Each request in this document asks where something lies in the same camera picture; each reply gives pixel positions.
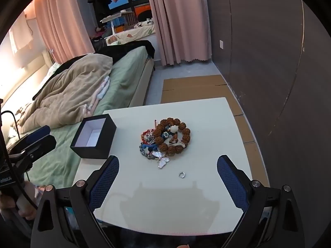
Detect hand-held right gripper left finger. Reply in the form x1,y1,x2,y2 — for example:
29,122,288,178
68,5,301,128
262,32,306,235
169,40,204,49
30,155,120,248

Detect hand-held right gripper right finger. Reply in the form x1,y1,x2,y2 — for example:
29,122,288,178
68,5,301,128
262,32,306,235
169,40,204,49
217,155,306,248

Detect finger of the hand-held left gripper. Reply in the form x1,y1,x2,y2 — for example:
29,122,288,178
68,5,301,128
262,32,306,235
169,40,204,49
6,135,57,161
19,125,51,145

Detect black jewelry box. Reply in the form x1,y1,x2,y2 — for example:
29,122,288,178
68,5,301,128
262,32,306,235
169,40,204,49
70,114,117,160

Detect dark blue bead bracelet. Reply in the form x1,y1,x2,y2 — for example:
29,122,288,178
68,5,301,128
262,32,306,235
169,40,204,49
139,143,158,159

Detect red cord bead bracelet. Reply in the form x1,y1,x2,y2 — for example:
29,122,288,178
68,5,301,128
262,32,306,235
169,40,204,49
141,130,156,143

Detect white butterfly brooch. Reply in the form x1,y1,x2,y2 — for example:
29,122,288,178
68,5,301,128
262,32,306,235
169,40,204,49
151,150,171,170

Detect white shell pendant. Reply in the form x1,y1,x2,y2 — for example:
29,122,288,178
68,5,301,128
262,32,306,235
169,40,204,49
165,124,187,148

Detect brown bead bracelet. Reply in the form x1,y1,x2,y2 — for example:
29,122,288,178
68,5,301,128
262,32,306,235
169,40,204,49
154,118,191,155

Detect person's left hand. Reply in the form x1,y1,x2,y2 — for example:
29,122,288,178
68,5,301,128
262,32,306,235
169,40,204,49
0,181,46,219

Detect cream padded headboard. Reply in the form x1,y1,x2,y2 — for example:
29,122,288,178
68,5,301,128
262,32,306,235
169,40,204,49
0,49,56,126

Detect beige blanket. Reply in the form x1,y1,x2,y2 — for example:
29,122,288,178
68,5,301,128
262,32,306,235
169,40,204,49
16,54,113,134

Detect pink and white fluffy cloth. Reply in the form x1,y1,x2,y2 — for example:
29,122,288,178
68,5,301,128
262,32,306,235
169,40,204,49
83,76,111,114

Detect flat cardboard sheet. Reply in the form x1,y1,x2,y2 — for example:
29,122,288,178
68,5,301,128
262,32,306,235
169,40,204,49
161,75,259,176

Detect bed with green sheet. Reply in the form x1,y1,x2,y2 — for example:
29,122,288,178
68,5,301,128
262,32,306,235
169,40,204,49
0,45,156,189

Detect pink curtain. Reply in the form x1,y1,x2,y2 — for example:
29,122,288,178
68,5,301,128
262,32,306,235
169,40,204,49
145,0,213,66
34,0,95,64

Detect black jacket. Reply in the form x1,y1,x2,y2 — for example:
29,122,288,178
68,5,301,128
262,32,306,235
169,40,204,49
92,39,155,59

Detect white folding table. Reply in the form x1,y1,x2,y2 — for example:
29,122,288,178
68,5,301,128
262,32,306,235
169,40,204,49
100,12,135,36

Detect floral quilt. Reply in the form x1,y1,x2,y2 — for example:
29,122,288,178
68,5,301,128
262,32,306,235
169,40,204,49
107,22,156,46

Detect orange storage box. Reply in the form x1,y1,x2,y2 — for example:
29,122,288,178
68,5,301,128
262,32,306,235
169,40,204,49
136,3,151,22

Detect black cable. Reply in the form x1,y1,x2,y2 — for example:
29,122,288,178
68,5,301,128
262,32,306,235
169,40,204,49
0,111,39,210

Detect white cloth on wall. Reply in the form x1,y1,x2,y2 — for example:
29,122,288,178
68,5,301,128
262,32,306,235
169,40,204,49
9,15,34,55

